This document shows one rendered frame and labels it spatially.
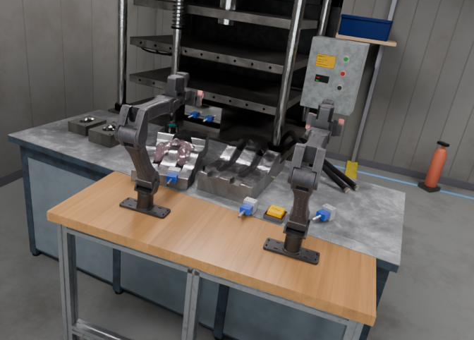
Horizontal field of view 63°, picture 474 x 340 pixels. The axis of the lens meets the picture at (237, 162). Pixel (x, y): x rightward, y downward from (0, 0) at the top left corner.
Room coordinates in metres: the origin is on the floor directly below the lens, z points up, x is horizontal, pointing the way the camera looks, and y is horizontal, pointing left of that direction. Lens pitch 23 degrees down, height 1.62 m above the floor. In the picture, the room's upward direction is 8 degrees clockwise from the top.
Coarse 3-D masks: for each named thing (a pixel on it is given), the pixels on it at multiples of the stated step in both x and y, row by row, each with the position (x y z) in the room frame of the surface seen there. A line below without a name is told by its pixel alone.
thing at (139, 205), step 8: (128, 200) 1.38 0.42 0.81; (136, 200) 1.39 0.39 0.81; (144, 200) 1.32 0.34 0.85; (152, 200) 1.35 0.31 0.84; (128, 208) 1.33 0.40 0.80; (136, 208) 1.33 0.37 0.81; (144, 208) 1.32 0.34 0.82; (152, 208) 1.35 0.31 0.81; (160, 208) 1.36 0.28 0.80; (168, 208) 1.36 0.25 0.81; (152, 216) 1.30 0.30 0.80; (160, 216) 1.30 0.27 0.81
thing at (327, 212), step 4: (328, 204) 1.50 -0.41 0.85; (324, 208) 1.47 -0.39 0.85; (328, 208) 1.46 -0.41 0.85; (332, 208) 1.46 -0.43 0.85; (320, 212) 1.44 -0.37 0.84; (324, 212) 1.44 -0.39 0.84; (328, 212) 1.45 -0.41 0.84; (332, 212) 1.45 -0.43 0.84; (316, 216) 1.44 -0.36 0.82; (320, 216) 1.43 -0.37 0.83; (324, 216) 1.42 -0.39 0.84; (328, 216) 1.44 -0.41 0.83; (332, 216) 1.46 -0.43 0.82; (312, 220) 1.40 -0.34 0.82; (324, 220) 1.42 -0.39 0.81; (328, 220) 1.45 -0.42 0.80
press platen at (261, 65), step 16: (160, 48) 2.61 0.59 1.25; (192, 48) 2.54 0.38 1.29; (208, 48) 2.64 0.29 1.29; (224, 48) 2.76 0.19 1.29; (240, 48) 2.88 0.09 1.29; (256, 48) 3.02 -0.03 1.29; (240, 64) 2.40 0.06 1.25; (256, 64) 2.37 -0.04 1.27; (272, 64) 2.33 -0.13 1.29; (304, 64) 2.73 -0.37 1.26
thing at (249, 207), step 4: (244, 200) 1.43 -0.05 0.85; (248, 200) 1.43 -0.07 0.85; (252, 200) 1.44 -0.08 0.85; (256, 200) 1.44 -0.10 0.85; (244, 204) 1.42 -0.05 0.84; (248, 204) 1.42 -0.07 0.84; (252, 204) 1.42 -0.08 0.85; (256, 204) 1.44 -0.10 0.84; (240, 208) 1.40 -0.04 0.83; (244, 208) 1.39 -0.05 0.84; (248, 208) 1.39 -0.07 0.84; (252, 208) 1.41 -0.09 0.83; (256, 208) 1.45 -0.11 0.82; (240, 212) 1.39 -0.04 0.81; (244, 212) 1.37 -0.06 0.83; (248, 212) 1.38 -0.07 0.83; (252, 212) 1.42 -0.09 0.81; (240, 216) 1.34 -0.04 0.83
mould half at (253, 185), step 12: (228, 156) 1.79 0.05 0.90; (240, 156) 1.78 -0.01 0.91; (252, 156) 1.78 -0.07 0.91; (264, 156) 1.78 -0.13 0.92; (276, 156) 1.78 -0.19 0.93; (216, 168) 1.64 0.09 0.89; (228, 168) 1.66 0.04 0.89; (240, 168) 1.69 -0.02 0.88; (264, 168) 1.71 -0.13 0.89; (276, 168) 1.81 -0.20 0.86; (204, 180) 1.57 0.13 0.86; (216, 180) 1.55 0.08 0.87; (228, 180) 1.53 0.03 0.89; (252, 180) 1.56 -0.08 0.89; (264, 180) 1.63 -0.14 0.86; (216, 192) 1.54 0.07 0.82; (228, 192) 1.52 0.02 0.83; (240, 192) 1.50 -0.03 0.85; (252, 192) 1.49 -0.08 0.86
